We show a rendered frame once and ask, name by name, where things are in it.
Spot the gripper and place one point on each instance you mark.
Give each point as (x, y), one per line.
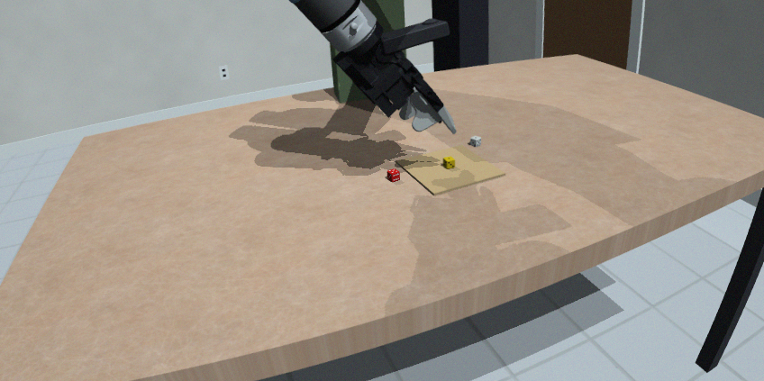
(393, 76)

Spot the beige flat mat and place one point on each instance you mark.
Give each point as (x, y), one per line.
(428, 170)

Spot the yellow die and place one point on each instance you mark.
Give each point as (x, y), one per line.
(449, 162)

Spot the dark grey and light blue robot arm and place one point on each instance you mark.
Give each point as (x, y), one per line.
(326, 15)

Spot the red die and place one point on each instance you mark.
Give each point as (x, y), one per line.
(393, 175)

